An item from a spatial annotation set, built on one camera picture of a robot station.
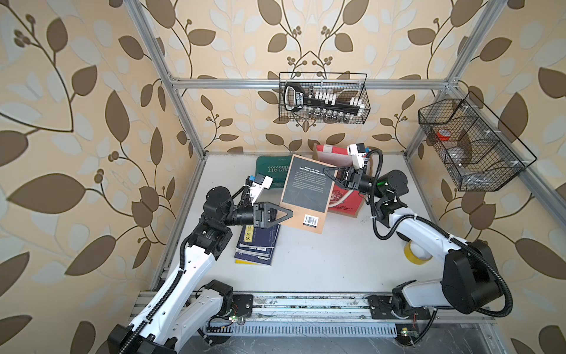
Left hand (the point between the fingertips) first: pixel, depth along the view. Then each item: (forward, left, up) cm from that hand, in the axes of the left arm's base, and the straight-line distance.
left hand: (286, 216), depth 58 cm
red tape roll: (+35, -57, 0) cm, 67 cm away
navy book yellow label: (+6, +11, -26) cm, 29 cm away
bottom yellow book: (-1, +16, -34) cm, 37 cm away
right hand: (+13, -11, +2) cm, 17 cm away
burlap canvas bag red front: (+17, -21, -18) cm, 32 cm away
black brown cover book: (+8, -6, -1) cm, 10 cm away
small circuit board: (-22, -39, -35) cm, 57 cm away
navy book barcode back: (+1, +11, -31) cm, 33 cm away
